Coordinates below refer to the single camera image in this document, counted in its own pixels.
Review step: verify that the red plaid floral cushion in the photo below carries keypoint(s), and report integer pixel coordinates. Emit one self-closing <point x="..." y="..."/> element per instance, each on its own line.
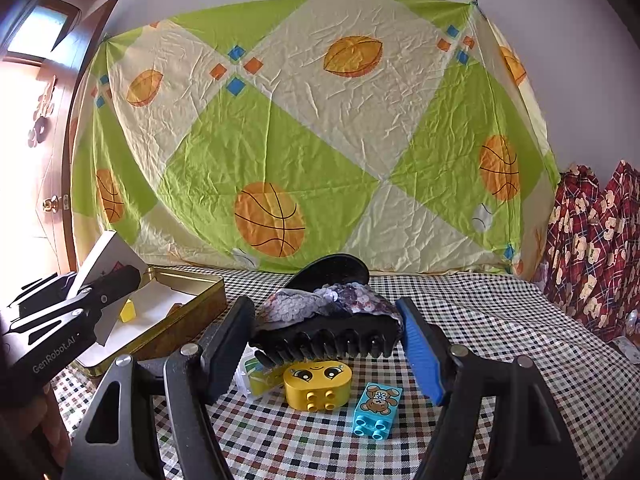
<point x="572" y="252"/>

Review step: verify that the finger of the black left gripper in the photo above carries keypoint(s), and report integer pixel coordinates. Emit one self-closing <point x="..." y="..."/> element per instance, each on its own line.
<point x="45" y="292"/>

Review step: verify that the clear plastic package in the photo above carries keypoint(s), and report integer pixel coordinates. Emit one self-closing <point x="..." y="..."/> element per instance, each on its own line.
<point x="252" y="379"/>

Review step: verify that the blue puppy toy block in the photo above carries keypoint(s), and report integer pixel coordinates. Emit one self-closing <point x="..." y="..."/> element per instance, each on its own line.
<point x="375" y="411"/>

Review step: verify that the checkered tablecloth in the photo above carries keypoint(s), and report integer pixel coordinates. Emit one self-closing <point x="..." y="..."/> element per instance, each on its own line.
<point x="533" y="395"/>

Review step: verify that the person's left hand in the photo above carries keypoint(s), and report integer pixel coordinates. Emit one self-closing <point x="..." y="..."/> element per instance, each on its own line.
<point x="34" y="440"/>

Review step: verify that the brass door handle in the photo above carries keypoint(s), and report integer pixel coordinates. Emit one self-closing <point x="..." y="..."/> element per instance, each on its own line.
<point x="56" y="203"/>

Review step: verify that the gold metal tin box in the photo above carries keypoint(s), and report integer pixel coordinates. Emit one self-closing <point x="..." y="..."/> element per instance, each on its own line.
<point x="171" y="310"/>

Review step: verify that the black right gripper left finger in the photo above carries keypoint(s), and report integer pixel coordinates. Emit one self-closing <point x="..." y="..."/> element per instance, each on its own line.
<point x="222" y="347"/>

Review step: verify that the green basketball bedsheet backdrop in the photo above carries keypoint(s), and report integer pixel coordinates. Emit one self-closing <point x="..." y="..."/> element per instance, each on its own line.
<point x="266" y="134"/>

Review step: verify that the yellow cube block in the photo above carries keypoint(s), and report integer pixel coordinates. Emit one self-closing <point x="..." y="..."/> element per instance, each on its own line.
<point x="128" y="312"/>

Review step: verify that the brown wooden door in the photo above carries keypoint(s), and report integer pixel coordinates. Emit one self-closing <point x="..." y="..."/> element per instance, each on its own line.
<point x="37" y="97"/>

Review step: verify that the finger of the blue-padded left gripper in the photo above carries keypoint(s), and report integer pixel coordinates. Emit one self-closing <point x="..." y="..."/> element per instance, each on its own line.
<point x="92" y="298"/>

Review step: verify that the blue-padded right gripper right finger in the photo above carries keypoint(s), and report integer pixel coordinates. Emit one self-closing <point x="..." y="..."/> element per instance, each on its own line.
<point x="426" y="350"/>

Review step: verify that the yellow face toy block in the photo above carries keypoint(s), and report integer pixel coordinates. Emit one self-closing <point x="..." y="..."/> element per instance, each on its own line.
<point x="317" y="386"/>

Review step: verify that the sequined black hair claw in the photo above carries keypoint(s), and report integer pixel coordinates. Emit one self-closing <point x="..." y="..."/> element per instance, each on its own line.
<point x="325" y="311"/>

